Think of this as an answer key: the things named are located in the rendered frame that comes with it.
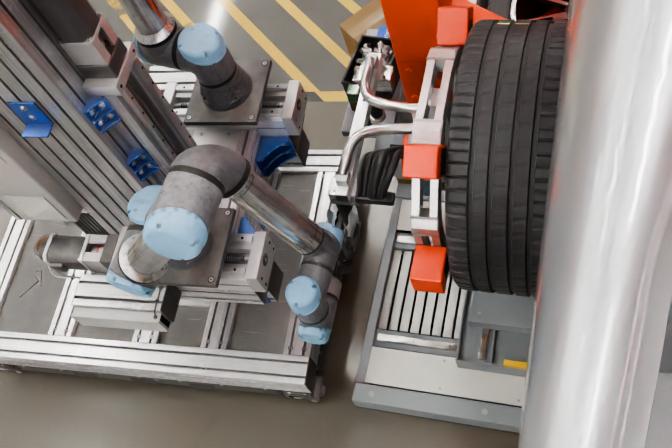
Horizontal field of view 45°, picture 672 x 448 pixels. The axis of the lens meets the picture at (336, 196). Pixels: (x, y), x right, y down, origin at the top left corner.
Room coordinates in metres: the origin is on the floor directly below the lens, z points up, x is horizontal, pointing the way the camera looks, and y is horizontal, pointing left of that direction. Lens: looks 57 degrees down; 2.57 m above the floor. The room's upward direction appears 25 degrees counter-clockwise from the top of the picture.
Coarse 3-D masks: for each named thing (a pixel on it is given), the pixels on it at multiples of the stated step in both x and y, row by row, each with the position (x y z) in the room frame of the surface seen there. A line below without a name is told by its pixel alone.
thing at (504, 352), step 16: (464, 304) 0.99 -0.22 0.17; (464, 320) 0.95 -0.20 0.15; (464, 336) 0.90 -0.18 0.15; (480, 336) 0.87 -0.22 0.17; (496, 336) 0.86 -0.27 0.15; (512, 336) 0.84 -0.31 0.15; (528, 336) 0.82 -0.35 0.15; (464, 352) 0.86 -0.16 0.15; (480, 352) 0.82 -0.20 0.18; (496, 352) 0.81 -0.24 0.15; (512, 352) 0.79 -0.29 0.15; (464, 368) 0.83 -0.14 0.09; (480, 368) 0.80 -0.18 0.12; (496, 368) 0.77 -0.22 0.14; (512, 368) 0.74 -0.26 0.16
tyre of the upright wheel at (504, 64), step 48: (480, 48) 1.10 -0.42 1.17; (528, 48) 1.05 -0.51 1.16; (480, 96) 0.98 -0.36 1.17; (528, 96) 0.93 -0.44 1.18; (480, 144) 0.89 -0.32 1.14; (528, 144) 0.84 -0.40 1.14; (480, 192) 0.82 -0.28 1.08; (528, 192) 0.77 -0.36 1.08; (480, 240) 0.77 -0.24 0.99; (528, 240) 0.72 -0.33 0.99; (480, 288) 0.75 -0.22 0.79; (528, 288) 0.69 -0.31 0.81
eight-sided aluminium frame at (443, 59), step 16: (432, 48) 1.20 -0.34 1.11; (448, 48) 1.19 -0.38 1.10; (432, 64) 1.15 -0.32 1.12; (448, 64) 1.13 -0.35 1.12; (432, 80) 1.12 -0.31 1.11; (448, 80) 1.09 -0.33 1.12; (448, 96) 1.07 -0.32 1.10; (416, 112) 1.05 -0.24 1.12; (416, 128) 1.01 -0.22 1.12; (432, 128) 0.99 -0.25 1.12; (416, 192) 0.92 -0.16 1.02; (432, 192) 0.91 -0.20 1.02; (416, 208) 0.90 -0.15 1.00; (432, 208) 0.88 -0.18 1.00; (416, 224) 0.88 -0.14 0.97; (432, 224) 0.86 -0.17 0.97; (416, 240) 0.88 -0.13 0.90; (432, 240) 0.86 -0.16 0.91
